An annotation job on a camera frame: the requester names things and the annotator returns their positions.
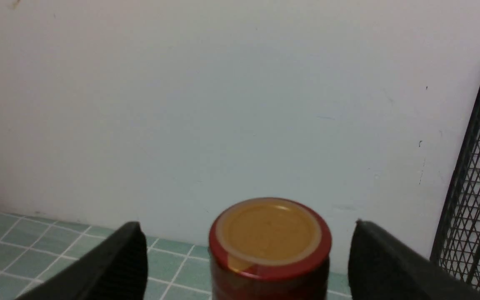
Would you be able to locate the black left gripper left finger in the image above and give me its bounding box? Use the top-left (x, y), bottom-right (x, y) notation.
top-left (20, 221), bottom-right (148, 300)

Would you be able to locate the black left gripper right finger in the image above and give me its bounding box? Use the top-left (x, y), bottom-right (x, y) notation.
top-left (348, 220), bottom-right (480, 300)

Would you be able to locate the soy sauce bottle red cap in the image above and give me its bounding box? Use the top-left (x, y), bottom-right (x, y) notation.
top-left (208, 197), bottom-right (332, 300)

